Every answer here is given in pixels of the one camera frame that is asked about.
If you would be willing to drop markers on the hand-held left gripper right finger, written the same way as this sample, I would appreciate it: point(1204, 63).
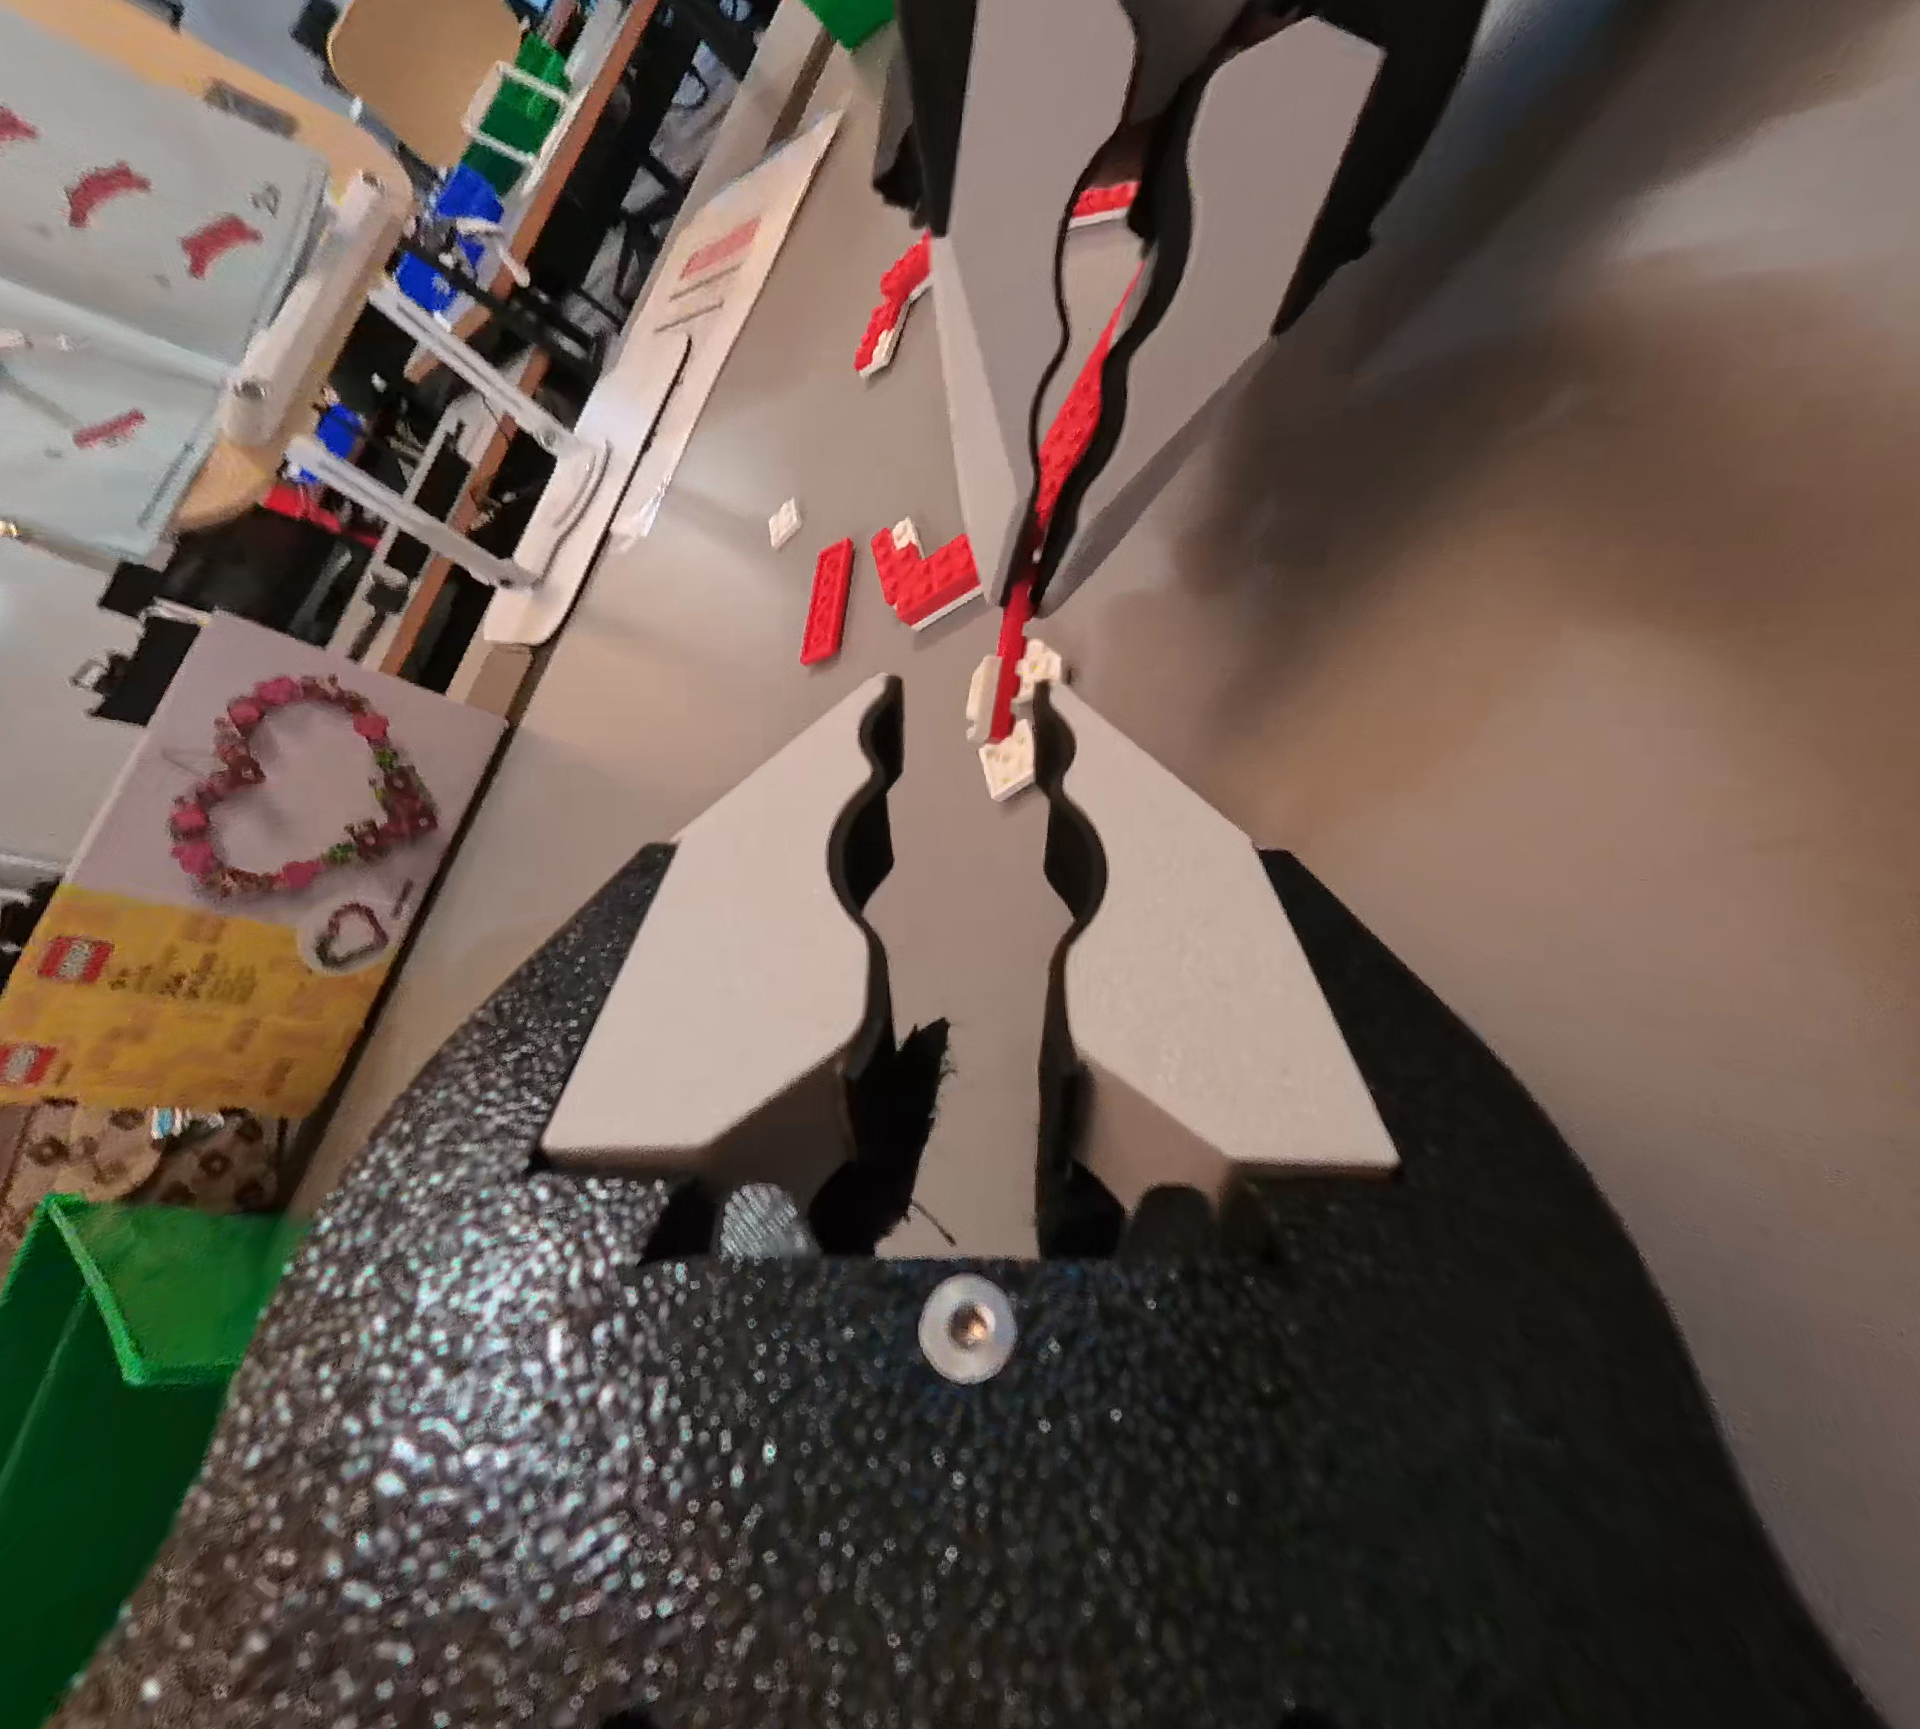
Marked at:
point(1215, 996)

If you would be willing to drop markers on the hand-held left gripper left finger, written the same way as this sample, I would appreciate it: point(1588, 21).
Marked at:
point(735, 979)

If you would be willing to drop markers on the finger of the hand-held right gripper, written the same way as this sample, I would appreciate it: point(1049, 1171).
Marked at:
point(1261, 229)
point(1020, 184)

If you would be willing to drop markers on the wide red lego plate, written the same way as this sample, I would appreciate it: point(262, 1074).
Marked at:
point(1082, 408)

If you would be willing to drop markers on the small white lego plate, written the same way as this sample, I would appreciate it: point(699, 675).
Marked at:
point(1039, 664)
point(983, 696)
point(1013, 767)

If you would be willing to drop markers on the thin red lego plate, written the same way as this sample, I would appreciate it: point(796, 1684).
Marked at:
point(1020, 626)

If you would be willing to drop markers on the white and red lego piece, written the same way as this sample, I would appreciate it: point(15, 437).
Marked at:
point(1102, 203)

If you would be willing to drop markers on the red and white lego assembly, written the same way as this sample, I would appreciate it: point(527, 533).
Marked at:
point(892, 312)

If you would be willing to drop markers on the short red lego plate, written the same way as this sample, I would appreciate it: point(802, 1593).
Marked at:
point(827, 601)

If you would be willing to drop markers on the red angled lego piece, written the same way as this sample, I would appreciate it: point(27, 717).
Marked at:
point(923, 574)

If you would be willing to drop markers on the white lego tile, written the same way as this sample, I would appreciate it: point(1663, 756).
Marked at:
point(782, 523)

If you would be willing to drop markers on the lego set box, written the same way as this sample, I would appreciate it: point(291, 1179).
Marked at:
point(240, 859)

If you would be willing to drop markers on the white instruction sheet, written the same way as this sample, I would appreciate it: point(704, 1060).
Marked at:
point(728, 244)

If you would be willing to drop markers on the white metal stand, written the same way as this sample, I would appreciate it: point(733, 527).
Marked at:
point(563, 544)

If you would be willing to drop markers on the small green shelf bin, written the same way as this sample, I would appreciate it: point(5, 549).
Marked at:
point(518, 103)

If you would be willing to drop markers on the blue storage bin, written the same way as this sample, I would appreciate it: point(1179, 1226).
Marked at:
point(464, 203)

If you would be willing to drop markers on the wooden chair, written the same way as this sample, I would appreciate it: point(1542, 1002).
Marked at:
point(420, 35)

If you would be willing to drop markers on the brown patterned bag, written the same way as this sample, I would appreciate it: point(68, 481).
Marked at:
point(104, 1160)

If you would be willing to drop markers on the pale sheet with red pieces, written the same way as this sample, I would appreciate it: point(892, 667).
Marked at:
point(134, 288)

